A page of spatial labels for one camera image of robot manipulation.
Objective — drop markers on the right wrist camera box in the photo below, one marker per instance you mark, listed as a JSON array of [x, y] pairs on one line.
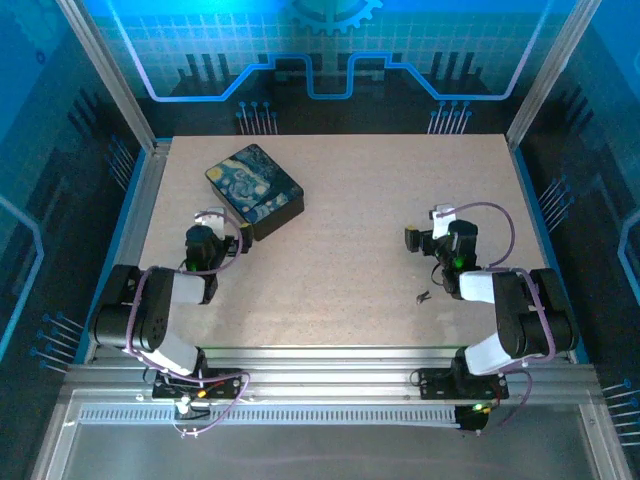
[[441, 220]]

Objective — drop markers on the black box starry night lid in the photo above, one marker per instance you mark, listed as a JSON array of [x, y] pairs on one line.
[[252, 187]]

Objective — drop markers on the aluminium frame post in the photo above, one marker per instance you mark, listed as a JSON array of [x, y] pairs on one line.
[[107, 75], [550, 75]]

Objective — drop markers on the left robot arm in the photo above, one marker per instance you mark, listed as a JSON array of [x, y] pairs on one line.
[[150, 310]]

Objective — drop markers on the aluminium left side rail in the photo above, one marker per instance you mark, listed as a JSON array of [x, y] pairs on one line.
[[135, 235]]

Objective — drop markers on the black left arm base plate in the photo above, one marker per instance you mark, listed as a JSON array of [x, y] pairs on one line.
[[225, 385]]

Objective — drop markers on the aluminium right frame post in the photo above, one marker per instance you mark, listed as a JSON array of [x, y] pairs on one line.
[[550, 75]]

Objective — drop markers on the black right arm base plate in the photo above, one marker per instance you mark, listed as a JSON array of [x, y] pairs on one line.
[[435, 385]]

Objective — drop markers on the black controller box with LEDs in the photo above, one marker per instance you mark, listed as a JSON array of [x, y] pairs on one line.
[[472, 417]]

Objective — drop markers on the aluminium front frame rail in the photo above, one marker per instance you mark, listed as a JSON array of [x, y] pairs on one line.
[[325, 372]]

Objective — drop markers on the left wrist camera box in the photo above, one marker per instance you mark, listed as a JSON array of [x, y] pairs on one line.
[[212, 216]]

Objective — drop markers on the white connector plug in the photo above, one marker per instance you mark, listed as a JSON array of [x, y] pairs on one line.
[[182, 406]]

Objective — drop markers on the aluminium left frame post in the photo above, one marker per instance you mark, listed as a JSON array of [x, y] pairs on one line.
[[107, 75]]

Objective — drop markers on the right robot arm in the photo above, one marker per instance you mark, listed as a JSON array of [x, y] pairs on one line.
[[525, 315]]

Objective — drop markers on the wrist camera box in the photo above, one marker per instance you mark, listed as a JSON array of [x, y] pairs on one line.
[[212, 216], [441, 220]]

